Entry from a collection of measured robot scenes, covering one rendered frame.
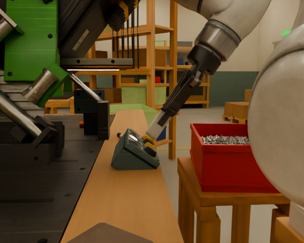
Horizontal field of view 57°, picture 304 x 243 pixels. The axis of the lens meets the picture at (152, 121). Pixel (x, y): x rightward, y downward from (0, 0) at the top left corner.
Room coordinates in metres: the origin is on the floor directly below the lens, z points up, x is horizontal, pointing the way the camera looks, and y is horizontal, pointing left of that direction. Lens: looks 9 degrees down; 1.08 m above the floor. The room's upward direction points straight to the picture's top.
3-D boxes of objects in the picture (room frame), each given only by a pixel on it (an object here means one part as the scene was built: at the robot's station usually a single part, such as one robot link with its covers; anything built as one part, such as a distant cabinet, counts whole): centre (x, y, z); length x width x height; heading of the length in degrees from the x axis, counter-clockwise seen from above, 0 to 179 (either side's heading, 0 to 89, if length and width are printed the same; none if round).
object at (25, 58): (0.70, 0.28, 1.17); 0.13 x 0.12 x 0.20; 4
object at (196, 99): (9.43, -0.32, 1.12); 3.16 x 0.54 x 2.24; 99
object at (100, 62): (0.86, 0.25, 1.11); 0.39 x 0.16 x 0.03; 94
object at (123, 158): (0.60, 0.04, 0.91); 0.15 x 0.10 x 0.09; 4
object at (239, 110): (6.69, -2.44, 0.37); 1.20 x 0.80 x 0.74; 107
